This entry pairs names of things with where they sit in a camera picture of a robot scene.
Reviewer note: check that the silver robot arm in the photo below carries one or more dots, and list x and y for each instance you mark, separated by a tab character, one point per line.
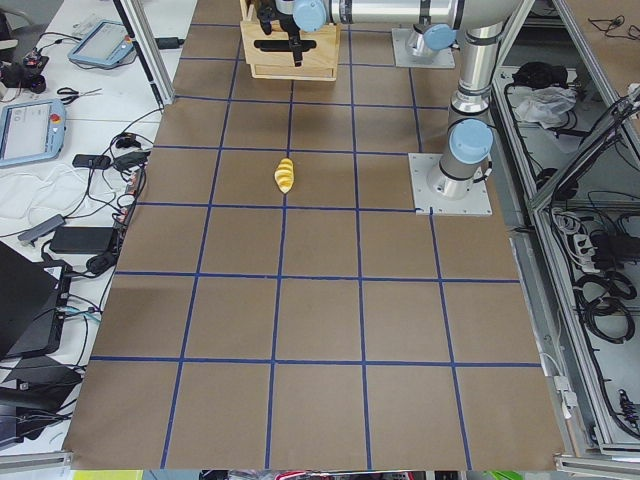
468	139
426	42

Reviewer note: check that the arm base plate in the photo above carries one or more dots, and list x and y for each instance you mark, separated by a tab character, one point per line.
436	194
444	60

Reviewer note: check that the black laptop computer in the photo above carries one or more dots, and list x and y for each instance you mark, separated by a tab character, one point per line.
33	295

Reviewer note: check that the black handled scissors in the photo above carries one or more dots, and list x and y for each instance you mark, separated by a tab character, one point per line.
69	95

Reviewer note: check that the teach pendant tablet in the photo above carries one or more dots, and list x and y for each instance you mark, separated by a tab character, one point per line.
32	132
106	46

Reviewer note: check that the black phone on desk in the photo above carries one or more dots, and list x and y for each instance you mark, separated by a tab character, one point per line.
92	161

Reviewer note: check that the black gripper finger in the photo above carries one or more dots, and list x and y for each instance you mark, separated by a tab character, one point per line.
266	26
295	44

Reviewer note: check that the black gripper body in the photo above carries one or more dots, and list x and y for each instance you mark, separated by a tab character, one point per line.
295	31

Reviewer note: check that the toy bread roll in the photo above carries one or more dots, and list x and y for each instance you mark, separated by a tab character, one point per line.
284	175

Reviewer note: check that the upper teach pendant tablet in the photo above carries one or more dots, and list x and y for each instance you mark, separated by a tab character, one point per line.
106	46

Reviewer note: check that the lower teach pendant tablet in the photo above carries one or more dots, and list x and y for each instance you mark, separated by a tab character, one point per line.
32	132

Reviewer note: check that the light wooden drawer cabinet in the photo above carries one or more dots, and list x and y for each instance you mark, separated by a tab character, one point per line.
309	16

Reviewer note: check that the black power brick on desk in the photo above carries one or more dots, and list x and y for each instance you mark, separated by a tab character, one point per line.
82	240

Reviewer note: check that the grey usb hub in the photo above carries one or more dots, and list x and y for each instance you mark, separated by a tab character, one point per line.
42	229

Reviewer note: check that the white crumpled cloth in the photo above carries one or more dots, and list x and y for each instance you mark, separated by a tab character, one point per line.
548	107

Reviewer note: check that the aluminium frame post left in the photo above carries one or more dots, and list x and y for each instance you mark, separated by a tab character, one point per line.
136	23

